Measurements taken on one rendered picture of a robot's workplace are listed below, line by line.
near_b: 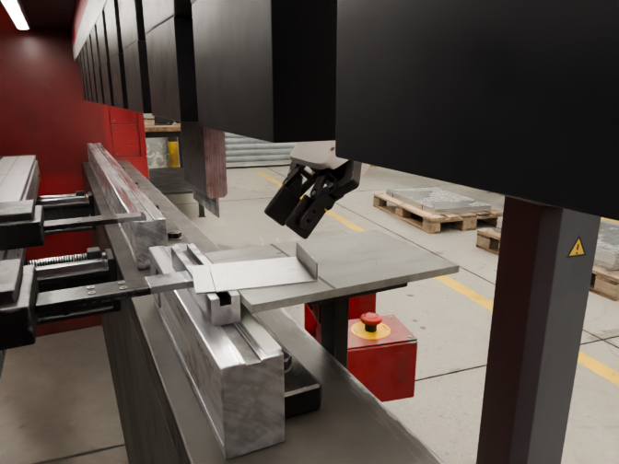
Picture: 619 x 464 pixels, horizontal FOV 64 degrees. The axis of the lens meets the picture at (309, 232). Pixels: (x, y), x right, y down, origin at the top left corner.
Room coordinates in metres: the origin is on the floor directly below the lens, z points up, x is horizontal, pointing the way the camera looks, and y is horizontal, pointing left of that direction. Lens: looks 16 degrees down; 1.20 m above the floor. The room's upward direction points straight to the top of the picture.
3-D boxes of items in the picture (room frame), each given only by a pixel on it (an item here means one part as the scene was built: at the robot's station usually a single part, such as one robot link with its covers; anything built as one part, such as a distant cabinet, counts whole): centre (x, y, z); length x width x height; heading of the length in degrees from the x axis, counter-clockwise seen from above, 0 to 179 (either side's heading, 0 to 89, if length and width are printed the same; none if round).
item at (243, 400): (0.56, 0.14, 0.92); 0.39 x 0.06 x 0.10; 26
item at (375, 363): (0.87, -0.09, 0.75); 0.20 x 0.16 x 0.18; 15
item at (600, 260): (3.45, -1.95, 0.20); 1.01 x 0.63 x 0.12; 23
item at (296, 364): (0.58, 0.08, 0.89); 0.30 x 0.05 x 0.03; 26
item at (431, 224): (4.89, -1.27, 0.07); 1.20 x 0.80 x 0.14; 18
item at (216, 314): (0.55, 0.13, 0.99); 0.20 x 0.03 x 0.03; 26
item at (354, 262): (0.58, -0.02, 1.00); 0.26 x 0.18 x 0.01; 116
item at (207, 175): (0.52, 0.11, 1.13); 0.10 x 0.02 x 0.10; 26
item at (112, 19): (0.85, 0.27, 1.26); 0.15 x 0.09 x 0.17; 26
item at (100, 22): (1.03, 0.36, 1.26); 0.15 x 0.09 x 0.17; 26
